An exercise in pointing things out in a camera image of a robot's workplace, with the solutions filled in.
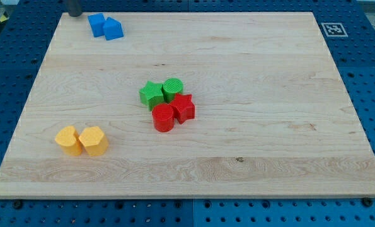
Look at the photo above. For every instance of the blue cube block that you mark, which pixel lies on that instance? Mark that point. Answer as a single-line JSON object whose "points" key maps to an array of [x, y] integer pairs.
{"points": [[96, 22]]}

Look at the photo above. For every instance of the green star block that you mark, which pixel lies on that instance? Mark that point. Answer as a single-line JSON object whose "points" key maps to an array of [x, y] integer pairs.
{"points": [[151, 94]]}

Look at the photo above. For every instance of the green cylinder block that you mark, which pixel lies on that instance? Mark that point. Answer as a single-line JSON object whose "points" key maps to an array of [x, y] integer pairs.
{"points": [[171, 87]]}

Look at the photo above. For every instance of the yellow heart block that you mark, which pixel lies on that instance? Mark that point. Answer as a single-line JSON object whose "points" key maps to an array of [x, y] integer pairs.
{"points": [[68, 140]]}

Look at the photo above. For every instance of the red star block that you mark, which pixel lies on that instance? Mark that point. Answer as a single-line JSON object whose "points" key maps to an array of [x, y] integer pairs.
{"points": [[184, 107]]}

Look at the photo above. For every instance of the grey cylindrical robot pusher tip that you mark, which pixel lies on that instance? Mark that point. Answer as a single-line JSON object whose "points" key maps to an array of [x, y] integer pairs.
{"points": [[73, 7]]}

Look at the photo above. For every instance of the light wooden board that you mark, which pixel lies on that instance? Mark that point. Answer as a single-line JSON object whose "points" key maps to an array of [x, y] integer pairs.
{"points": [[272, 116]]}

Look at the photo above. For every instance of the red cylinder block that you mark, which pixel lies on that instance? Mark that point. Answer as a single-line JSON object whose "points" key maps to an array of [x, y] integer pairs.
{"points": [[163, 117]]}

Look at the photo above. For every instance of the yellow hexagon block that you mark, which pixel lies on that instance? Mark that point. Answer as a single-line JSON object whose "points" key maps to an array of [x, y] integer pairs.
{"points": [[94, 141]]}

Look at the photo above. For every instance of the white fiducial marker tag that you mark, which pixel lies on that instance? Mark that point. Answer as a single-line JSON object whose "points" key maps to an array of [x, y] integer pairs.
{"points": [[334, 29]]}

